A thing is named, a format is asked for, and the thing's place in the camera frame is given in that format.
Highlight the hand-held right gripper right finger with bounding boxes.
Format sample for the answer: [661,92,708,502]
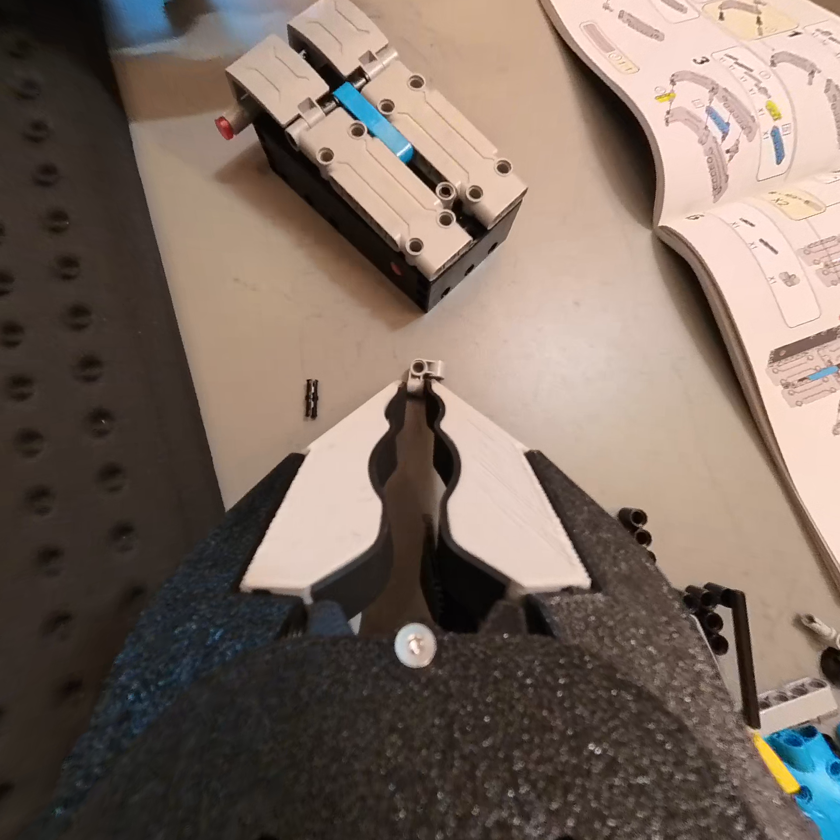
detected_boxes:
[424,377,593,611]

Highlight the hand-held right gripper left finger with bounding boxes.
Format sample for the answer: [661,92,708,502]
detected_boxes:
[239,379,408,621]

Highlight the small grey brick connector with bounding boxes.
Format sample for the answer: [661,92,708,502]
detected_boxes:
[405,357,446,395]

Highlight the grey brick robot chassis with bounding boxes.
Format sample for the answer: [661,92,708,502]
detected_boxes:
[215,0,529,313]

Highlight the grey desk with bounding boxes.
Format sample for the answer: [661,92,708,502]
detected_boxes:
[108,0,840,741]

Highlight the black perforated chair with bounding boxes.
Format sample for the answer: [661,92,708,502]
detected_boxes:
[0,26,227,840]

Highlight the pile of brick pieces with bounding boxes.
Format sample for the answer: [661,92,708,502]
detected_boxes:
[616,505,840,840]

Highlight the open instruction booklet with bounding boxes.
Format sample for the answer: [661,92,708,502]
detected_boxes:
[538,0,840,571]

